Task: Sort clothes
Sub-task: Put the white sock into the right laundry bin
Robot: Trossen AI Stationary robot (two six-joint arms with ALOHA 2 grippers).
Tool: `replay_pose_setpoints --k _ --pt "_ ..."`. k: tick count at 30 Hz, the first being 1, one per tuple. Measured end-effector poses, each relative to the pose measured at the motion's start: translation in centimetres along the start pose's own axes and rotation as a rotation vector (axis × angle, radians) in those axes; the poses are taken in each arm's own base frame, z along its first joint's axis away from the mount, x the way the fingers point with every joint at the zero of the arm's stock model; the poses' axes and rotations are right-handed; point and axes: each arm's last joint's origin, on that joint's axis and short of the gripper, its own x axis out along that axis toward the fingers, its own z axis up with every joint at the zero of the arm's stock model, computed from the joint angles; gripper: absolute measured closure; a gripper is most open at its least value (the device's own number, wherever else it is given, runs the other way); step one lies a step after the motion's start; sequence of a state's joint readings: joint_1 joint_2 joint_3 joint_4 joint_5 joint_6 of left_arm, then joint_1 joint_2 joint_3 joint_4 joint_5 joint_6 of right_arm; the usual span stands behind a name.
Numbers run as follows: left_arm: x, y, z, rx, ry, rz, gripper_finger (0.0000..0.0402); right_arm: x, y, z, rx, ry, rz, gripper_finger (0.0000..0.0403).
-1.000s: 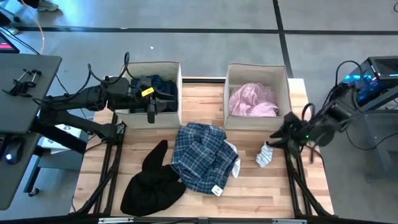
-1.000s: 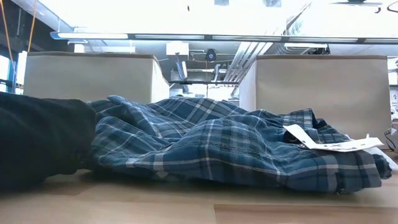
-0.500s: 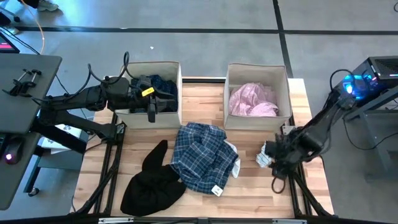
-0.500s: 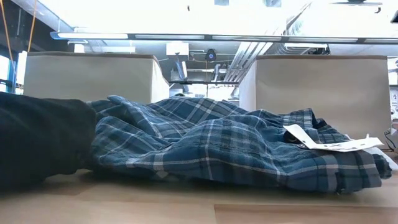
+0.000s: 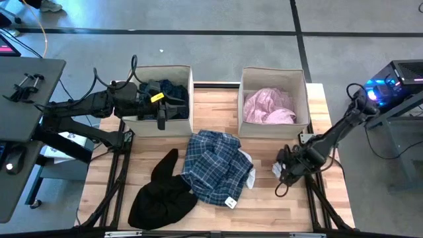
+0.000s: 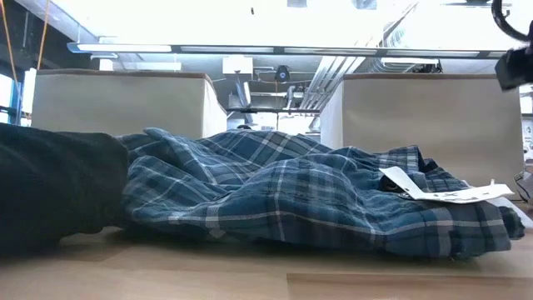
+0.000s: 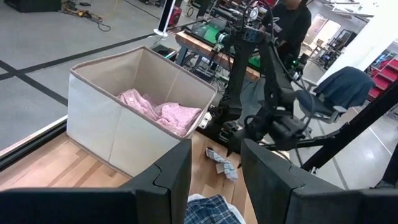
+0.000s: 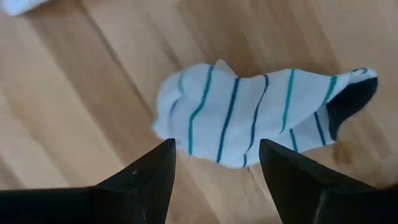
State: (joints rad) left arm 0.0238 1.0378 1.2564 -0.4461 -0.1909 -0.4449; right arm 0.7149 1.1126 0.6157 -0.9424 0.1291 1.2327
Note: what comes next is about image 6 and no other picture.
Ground blue plaid shirt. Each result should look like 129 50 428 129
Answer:
116 127 526 260

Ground wall poster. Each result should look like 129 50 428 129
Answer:
522 118 533 162

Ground orange hanging cable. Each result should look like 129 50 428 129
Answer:
36 0 52 71
0 0 20 84

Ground black garment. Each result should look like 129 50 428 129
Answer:
0 122 130 256

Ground long ceiling light bar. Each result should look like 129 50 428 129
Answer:
66 41 507 60

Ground beige fabric storage bin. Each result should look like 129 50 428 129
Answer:
319 73 526 188
31 68 229 141

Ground silver ceiling ducts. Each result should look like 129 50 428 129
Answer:
298 24 417 112

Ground white square ceiling fixture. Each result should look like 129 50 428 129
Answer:
222 55 254 76

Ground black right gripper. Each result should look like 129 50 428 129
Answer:
494 46 533 92

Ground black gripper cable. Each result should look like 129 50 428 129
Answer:
491 0 533 43

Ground white garment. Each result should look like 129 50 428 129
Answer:
485 169 533 229

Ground black overhead camera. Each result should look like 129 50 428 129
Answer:
274 64 291 83

